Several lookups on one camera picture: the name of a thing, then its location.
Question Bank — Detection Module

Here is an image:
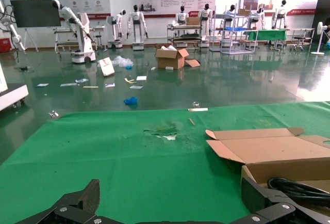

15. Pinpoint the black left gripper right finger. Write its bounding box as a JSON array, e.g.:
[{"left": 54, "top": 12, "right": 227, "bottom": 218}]
[{"left": 229, "top": 176, "right": 330, "bottom": 224}]

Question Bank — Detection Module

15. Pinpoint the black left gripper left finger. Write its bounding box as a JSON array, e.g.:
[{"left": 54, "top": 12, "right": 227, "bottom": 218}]
[{"left": 15, "top": 179, "right": 122, "bottom": 224}]

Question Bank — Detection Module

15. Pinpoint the black power cable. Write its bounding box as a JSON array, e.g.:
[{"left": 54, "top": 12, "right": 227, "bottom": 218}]
[{"left": 267, "top": 177, "right": 330, "bottom": 205}]

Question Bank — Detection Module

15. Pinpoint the brown cardboard box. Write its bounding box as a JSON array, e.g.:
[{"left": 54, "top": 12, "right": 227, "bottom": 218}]
[{"left": 205, "top": 127, "right": 330, "bottom": 218}]

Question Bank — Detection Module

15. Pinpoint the large open cardboard box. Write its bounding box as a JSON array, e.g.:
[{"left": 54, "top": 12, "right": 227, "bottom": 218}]
[{"left": 155, "top": 45, "right": 190, "bottom": 70}]

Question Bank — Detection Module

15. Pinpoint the red box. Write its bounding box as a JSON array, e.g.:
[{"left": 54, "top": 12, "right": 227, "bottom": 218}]
[{"left": 0, "top": 39, "right": 12, "bottom": 54}]

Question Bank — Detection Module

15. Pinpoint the green table cloth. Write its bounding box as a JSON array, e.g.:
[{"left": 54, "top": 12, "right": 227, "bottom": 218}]
[{"left": 0, "top": 101, "right": 330, "bottom": 224}]

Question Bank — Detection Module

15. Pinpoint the blue glove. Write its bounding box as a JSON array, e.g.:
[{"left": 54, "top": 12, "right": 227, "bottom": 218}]
[{"left": 123, "top": 96, "right": 139, "bottom": 106}]

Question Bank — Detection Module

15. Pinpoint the white wheeled cart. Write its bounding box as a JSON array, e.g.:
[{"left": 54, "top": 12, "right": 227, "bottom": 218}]
[{"left": 0, "top": 62, "right": 29, "bottom": 112}]

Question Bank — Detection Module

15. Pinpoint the white carton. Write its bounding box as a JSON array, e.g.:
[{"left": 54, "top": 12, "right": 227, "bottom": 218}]
[{"left": 97, "top": 56, "right": 116, "bottom": 77}]

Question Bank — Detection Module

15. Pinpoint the clear plastic bag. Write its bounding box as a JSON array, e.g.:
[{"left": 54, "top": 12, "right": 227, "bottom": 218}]
[{"left": 111, "top": 55, "right": 135, "bottom": 68}]

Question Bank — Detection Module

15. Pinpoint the metal shelf rack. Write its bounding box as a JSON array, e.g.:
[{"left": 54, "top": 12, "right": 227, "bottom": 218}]
[{"left": 209, "top": 9, "right": 259, "bottom": 55}]

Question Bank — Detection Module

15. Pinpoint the bending white humanoid robot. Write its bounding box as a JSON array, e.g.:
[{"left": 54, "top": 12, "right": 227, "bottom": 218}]
[{"left": 51, "top": 0, "right": 97, "bottom": 64}]

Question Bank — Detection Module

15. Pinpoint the green covered table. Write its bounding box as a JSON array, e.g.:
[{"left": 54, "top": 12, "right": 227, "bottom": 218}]
[{"left": 243, "top": 28, "right": 288, "bottom": 42}]

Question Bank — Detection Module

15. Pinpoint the black stool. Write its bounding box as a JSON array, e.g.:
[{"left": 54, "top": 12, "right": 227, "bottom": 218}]
[{"left": 292, "top": 36, "right": 305, "bottom": 52}]

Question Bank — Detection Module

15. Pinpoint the blue plastic tray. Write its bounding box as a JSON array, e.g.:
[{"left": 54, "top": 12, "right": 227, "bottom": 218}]
[{"left": 222, "top": 26, "right": 248, "bottom": 32}]

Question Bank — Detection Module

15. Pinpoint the white work table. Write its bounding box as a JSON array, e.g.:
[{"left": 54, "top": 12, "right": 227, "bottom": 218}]
[{"left": 283, "top": 27, "right": 316, "bottom": 46}]

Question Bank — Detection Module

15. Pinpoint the white standing fan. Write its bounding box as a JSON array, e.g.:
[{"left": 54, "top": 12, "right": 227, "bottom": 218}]
[{"left": 310, "top": 21, "right": 326, "bottom": 56}]

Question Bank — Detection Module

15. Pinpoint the metal trolley cart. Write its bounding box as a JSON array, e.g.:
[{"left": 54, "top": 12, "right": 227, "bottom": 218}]
[{"left": 167, "top": 23, "right": 203, "bottom": 49}]

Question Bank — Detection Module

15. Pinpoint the black screen on stand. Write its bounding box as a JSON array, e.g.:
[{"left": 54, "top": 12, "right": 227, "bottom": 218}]
[{"left": 10, "top": 0, "right": 62, "bottom": 53}]

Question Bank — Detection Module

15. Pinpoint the black panel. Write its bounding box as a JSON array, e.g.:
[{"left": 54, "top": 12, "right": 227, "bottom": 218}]
[{"left": 311, "top": 0, "right": 330, "bottom": 38}]

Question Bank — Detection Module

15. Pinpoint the metal frame table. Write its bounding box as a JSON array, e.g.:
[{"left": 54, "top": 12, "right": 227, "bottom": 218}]
[{"left": 53, "top": 24, "right": 106, "bottom": 53}]

